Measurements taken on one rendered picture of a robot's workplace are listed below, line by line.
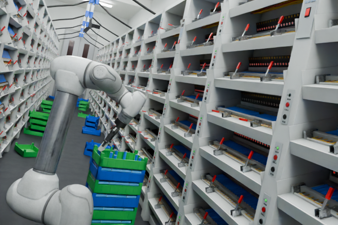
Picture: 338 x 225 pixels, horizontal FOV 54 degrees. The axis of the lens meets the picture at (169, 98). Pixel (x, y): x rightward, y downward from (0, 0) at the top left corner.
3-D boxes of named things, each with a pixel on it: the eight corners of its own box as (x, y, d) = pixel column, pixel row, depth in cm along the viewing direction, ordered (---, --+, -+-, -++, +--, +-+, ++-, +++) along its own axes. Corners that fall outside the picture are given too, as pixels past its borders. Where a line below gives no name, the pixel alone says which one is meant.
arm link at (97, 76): (125, 74, 161) (100, 68, 164) (115, 61, 144) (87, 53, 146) (117, 99, 158) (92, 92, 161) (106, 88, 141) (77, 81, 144)
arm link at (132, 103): (137, 118, 211) (121, 106, 214) (151, 99, 210) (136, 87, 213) (131, 117, 200) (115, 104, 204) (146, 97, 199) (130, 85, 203)
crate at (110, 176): (95, 179, 193) (98, 166, 192) (88, 169, 211) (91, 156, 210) (143, 183, 206) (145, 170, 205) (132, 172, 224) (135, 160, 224)
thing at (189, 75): (207, 86, 186) (205, 61, 185) (175, 81, 244) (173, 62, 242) (239, 81, 192) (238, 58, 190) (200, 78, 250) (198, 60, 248)
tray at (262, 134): (273, 147, 120) (271, 121, 119) (207, 121, 178) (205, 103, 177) (319, 137, 126) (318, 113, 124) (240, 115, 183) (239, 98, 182)
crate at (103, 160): (98, 166, 192) (101, 153, 192) (91, 156, 210) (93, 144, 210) (145, 170, 205) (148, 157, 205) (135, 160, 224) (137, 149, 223)
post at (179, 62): (143, 220, 247) (192, -9, 242) (140, 215, 256) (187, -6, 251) (168, 222, 253) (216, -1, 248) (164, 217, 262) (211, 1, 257)
